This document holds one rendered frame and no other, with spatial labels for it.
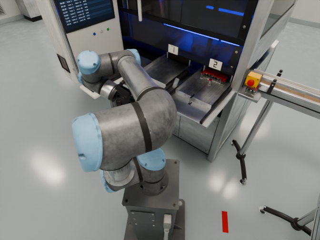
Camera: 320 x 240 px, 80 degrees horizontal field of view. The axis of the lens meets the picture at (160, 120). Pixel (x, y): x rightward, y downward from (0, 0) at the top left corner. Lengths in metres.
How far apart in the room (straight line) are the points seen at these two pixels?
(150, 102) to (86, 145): 0.15
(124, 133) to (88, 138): 0.06
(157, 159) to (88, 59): 0.44
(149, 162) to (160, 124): 0.40
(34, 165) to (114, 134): 1.96
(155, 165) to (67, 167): 1.47
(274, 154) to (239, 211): 0.76
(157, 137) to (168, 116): 0.05
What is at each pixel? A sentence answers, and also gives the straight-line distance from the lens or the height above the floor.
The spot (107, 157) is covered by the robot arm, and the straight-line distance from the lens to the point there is 0.38.
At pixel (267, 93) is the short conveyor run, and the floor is 0.89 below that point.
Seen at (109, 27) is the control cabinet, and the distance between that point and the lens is 1.64.
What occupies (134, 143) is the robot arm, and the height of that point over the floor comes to 1.38.
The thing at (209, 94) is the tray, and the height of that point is 0.88.
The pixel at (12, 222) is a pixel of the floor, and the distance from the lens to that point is 2.11.
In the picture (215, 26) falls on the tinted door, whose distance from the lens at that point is 1.29.
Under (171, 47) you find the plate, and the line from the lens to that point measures 1.50.
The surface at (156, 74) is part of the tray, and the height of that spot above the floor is 0.88.
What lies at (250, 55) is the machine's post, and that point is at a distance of 1.26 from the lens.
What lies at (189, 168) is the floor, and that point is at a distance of 1.95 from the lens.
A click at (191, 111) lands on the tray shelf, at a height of 0.88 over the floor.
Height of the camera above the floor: 1.68
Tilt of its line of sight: 46 degrees down
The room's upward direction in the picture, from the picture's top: straight up
